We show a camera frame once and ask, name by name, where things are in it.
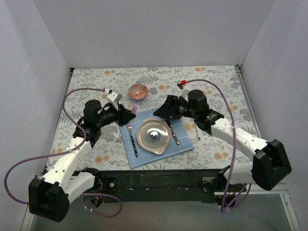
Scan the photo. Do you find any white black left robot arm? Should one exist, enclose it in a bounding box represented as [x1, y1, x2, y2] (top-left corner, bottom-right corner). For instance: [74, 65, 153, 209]
[28, 100, 136, 222]

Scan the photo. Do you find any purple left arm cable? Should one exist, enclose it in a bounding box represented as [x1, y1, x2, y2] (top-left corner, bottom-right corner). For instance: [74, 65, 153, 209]
[4, 88, 123, 218]

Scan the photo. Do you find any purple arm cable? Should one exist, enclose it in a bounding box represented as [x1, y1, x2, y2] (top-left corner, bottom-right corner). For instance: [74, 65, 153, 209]
[185, 78, 252, 214]
[4, 88, 123, 218]

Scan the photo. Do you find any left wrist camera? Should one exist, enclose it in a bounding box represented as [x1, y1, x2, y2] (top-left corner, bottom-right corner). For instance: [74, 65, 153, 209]
[105, 89, 122, 109]

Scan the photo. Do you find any white green-tipped marker pen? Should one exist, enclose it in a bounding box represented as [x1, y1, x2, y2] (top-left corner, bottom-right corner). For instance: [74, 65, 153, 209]
[195, 125, 201, 140]

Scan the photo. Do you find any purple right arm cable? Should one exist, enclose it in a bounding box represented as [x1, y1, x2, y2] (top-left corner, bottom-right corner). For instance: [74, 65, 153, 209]
[185, 78, 252, 214]

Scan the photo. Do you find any silver fork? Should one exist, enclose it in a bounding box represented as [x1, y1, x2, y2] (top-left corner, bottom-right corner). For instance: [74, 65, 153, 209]
[127, 122, 139, 157]

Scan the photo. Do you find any floral patterned tablecloth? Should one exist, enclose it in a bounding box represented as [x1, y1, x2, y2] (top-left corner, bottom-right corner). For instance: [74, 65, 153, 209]
[46, 65, 259, 170]

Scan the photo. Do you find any silver patterned knife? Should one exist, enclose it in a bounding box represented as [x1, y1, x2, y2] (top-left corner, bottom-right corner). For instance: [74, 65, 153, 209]
[166, 119, 180, 145]

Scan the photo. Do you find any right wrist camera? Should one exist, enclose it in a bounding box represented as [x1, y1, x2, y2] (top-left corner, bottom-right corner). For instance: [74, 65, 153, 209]
[177, 80, 190, 99]

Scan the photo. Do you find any cream grey plate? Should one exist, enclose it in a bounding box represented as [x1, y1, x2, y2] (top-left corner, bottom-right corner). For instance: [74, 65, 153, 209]
[136, 117, 172, 155]

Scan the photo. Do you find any red patterned bowl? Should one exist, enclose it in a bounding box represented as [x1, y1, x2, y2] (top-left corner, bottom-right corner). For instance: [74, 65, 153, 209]
[128, 83, 149, 101]

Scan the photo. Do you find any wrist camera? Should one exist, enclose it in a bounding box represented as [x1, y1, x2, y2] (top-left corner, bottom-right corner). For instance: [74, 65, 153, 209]
[177, 80, 190, 99]
[105, 89, 122, 109]

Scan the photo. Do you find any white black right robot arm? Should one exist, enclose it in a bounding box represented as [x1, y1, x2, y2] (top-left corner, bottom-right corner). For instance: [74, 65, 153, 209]
[154, 90, 292, 191]

